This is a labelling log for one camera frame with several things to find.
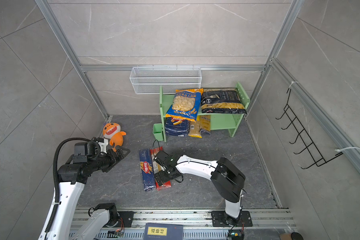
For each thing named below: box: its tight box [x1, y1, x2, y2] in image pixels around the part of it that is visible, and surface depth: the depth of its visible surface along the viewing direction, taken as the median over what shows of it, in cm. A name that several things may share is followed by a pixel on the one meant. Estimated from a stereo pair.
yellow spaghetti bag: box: [188, 120, 203, 139], surface depth 93 cm
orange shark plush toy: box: [102, 122, 127, 152], surface depth 103 cm
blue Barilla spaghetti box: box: [139, 149, 156, 192], surface depth 88 cm
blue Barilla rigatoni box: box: [165, 117, 190, 137], surface depth 92 cm
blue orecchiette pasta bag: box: [165, 88, 204, 122], surface depth 83 cm
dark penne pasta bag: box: [201, 88, 247, 114], surface depth 85 cm
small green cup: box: [152, 123, 164, 141], surface depth 103 cm
